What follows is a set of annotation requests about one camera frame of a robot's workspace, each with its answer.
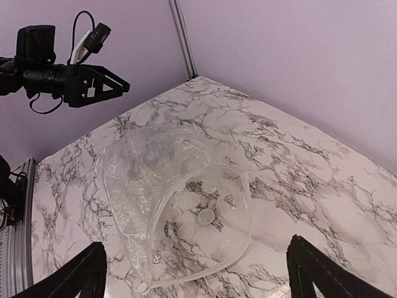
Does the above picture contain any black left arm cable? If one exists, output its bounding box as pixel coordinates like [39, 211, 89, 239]
[29, 11, 97, 115]

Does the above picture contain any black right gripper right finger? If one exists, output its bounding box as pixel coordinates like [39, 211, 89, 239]
[287, 235, 390, 298]

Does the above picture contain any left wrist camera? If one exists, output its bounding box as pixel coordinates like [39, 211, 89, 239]
[69, 22, 111, 65]

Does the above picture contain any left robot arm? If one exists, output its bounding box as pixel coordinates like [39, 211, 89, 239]
[1, 25, 130, 108]

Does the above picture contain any fake white onion slice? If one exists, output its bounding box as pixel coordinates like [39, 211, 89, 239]
[177, 223, 196, 240]
[197, 209, 215, 225]
[181, 193, 201, 210]

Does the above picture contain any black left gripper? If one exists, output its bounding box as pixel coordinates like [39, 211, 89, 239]
[63, 65, 130, 107]

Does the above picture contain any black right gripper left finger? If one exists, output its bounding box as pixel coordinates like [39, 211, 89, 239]
[15, 242, 107, 297]

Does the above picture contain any aluminium front rail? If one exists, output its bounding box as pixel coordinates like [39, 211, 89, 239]
[1, 158, 36, 297]

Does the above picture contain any clear zip top bag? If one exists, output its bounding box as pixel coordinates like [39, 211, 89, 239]
[96, 124, 252, 296]

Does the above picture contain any aluminium corner post left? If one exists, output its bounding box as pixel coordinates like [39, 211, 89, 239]
[168, 0, 199, 80]

